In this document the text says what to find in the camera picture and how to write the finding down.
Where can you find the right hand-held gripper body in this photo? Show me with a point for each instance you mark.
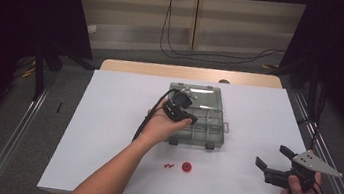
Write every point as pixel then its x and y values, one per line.
pixel 308 160

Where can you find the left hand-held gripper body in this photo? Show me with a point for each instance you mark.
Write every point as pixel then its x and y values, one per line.
pixel 181 100

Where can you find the clear grey compartment box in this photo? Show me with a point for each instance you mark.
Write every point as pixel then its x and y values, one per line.
pixel 208 135

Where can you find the small red screw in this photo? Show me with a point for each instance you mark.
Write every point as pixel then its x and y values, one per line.
pixel 171 165
pixel 166 166

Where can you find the red plastic wheel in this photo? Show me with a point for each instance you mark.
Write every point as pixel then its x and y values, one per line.
pixel 184 166

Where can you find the person's left hand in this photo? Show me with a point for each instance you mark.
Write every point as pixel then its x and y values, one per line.
pixel 157 127

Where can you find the black stand pole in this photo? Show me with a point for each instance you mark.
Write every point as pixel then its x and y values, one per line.
pixel 312 95

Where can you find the white table sheet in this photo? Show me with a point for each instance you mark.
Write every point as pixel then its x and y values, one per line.
pixel 119 96

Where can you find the small yellow object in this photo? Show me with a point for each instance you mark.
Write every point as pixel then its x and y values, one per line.
pixel 269 67

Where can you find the small white box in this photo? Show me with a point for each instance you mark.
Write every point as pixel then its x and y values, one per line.
pixel 91 28

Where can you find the small black strip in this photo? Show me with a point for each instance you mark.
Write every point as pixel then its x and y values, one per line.
pixel 59 107

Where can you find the black stand leg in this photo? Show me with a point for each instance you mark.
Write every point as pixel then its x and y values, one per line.
pixel 39 72

